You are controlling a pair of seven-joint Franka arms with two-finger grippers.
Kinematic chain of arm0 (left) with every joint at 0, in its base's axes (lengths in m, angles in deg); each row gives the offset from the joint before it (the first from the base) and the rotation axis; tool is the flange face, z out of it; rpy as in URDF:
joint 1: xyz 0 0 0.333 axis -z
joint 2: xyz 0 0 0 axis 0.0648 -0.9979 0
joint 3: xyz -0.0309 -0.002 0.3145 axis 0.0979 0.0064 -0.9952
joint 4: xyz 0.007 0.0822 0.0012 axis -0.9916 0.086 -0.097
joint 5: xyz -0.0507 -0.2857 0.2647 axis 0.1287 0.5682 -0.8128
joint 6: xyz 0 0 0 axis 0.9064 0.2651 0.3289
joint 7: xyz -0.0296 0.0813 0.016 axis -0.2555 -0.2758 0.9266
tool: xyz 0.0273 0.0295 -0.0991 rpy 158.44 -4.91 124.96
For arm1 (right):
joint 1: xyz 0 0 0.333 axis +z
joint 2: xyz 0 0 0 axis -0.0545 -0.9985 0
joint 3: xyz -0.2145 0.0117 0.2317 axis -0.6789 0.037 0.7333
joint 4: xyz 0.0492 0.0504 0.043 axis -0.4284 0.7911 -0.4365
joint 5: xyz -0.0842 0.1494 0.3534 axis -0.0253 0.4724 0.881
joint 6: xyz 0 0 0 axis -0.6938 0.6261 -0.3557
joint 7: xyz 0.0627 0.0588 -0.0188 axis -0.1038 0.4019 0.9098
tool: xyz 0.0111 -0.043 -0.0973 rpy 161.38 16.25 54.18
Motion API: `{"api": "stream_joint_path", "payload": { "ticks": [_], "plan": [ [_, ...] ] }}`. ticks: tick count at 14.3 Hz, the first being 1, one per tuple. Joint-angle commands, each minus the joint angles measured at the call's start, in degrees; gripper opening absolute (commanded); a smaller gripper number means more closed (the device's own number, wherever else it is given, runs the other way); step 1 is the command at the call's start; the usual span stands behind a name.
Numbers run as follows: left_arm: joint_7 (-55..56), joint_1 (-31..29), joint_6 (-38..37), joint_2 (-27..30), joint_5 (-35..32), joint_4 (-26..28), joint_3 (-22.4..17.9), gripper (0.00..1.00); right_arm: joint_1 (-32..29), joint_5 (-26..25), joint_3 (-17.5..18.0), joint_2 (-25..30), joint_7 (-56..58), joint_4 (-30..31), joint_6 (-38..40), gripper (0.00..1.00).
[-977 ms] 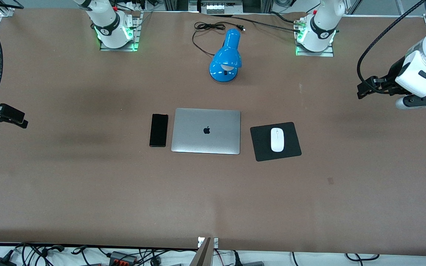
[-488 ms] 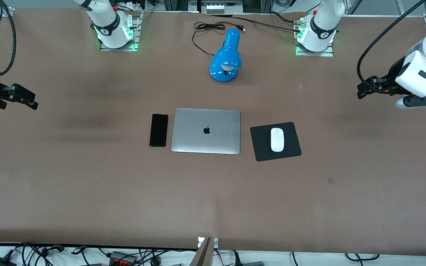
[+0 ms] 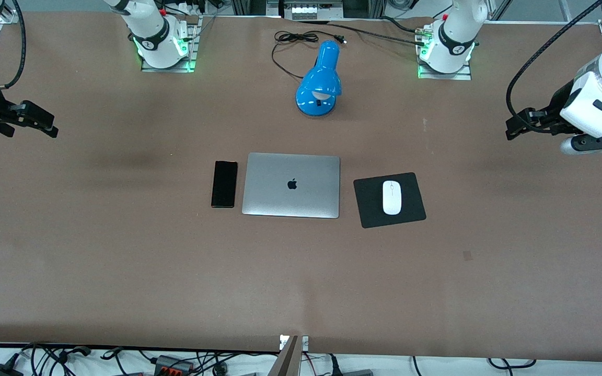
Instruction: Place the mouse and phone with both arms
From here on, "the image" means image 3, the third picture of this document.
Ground white power strip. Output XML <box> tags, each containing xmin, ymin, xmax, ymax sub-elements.
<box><xmin>290</xmin><ymin>3</ymin><xmax>329</xmax><ymax>21</ymax></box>

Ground silver closed laptop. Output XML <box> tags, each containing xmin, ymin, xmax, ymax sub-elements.
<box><xmin>242</xmin><ymin>152</ymin><xmax>341</xmax><ymax>219</ymax></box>

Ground black mouse pad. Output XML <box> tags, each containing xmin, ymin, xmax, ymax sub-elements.
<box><xmin>353</xmin><ymin>172</ymin><xmax>427</xmax><ymax>229</ymax></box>

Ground black lamp power cord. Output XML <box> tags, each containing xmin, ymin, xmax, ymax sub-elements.
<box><xmin>271</xmin><ymin>30</ymin><xmax>348</xmax><ymax>80</ymax></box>

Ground right arm aluminium base plate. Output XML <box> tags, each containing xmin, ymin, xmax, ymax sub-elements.
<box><xmin>141</xmin><ymin>15</ymin><xmax>203</xmax><ymax>73</ymax></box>

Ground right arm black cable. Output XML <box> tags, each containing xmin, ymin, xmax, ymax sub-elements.
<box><xmin>0</xmin><ymin>0</ymin><xmax>27</xmax><ymax>91</ymax></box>

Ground tangled black cable bundle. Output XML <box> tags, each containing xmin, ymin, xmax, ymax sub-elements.
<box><xmin>18</xmin><ymin>342</ymin><xmax>147</xmax><ymax>376</ymax></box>

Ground grey connector block orange levers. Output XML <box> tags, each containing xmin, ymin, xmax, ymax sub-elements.
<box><xmin>154</xmin><ymin>355</ymin><xmax>196</xmax><ymax>376</ymax></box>

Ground black smartphone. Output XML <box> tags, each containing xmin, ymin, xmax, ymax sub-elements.
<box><xmin>211</xmin><ymin>161</ymin><xmax>238</xmax><ymax>208</ymax></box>

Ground small white bracket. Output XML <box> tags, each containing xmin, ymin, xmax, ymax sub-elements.
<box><xmin>279</xmin><ymin>335</ymin><xmax>310</xmax><ymax>351</ymax></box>

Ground black looped floor cable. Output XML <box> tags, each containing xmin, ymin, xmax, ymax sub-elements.
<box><xmin>487</xmin><ymin>357</ymin><xmax>538</xmax><ymax>372</ymax></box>

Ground left arm aluminium base plate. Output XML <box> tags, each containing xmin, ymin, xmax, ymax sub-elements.
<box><xmin>417</xmin><ymin>23</ymin><xmax>472</xmax><ymax>80</ymax></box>

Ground brown slanted beam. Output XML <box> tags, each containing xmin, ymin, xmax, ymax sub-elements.
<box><xmin>267</xmin><ymin>335</ymin><xmax>302</xmax><ymax>376</ymax></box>

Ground long black base cable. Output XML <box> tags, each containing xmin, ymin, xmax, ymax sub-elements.
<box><xmin>293</xmin><ymin>19</ymin><xmax>430</xmax><ymax>48</ymax></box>

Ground blue desk lamp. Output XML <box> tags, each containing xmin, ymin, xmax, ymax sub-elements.
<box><xmin>295</xmin><ymin>40</ymin><xmax>342</xmax><ymax>117</ymax></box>

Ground white computer mouse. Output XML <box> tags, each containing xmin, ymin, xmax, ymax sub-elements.
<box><xmin>382</xmin><ymin>180</ymin><xmax>402</xmax><ymax>215</ymax></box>

